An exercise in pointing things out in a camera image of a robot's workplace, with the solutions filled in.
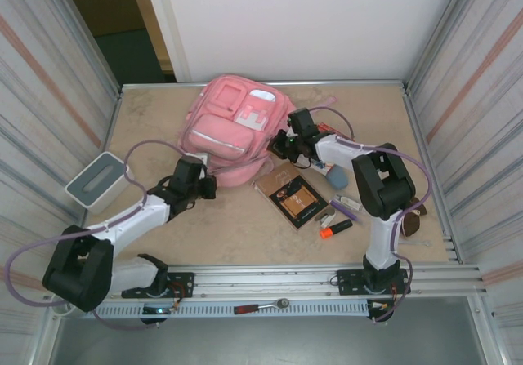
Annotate white door frame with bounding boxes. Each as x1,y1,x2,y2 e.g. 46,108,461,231
141,0,193,83

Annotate black highlighter with orange cap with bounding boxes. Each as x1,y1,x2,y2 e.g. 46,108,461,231
320,220,353,240

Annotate white and grey tissue box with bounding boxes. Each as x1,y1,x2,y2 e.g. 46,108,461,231
65,151,135,215

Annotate purple pen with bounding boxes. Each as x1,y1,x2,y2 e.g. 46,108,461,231
329,199,369,225

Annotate small silver stapler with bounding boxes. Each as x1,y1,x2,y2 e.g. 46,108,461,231
316,208,337,228

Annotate thin black camera cable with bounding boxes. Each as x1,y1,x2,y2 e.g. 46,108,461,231
292,152,316,169

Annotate white plastic cup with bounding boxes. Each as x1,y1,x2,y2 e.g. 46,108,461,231
52,299,77,317

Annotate brown hardcover book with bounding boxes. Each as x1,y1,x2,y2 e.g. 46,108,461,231
252,164,337,232

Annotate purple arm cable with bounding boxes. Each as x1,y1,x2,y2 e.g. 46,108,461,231
308,106,433,324
6,139,201,332

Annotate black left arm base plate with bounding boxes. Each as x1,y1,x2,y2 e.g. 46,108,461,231
121,272,195,300

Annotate clear plastic tube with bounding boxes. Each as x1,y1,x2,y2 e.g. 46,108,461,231
334,193,367,213

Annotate aluminium table edge strip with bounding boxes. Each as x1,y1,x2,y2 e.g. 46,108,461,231
120,79,406,89

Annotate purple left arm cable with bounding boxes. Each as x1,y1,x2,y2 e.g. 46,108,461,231
6,139,201,332

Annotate aluminium front rail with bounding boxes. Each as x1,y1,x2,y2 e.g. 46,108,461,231
48,263,489,299

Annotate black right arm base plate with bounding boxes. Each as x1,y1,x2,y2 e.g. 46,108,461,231
335,269,409,296

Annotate blue grey fabric pouch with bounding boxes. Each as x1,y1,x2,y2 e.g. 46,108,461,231
325,164,349,190

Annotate black electronics module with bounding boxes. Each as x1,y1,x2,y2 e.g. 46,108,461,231
366,299,396,324
141,304,175,326

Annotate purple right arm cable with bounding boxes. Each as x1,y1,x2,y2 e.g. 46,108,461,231
308,106,433,324

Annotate pink backpack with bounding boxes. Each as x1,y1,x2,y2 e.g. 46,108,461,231
176,74,340,189

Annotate brown sunglasses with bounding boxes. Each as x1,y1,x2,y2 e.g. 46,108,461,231
400,197,428,238

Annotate ratchet wrench with red handle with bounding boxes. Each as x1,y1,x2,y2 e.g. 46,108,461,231
233,296,290,315

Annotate slotted grey cable duct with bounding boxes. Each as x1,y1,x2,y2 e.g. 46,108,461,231
92,299,371,319

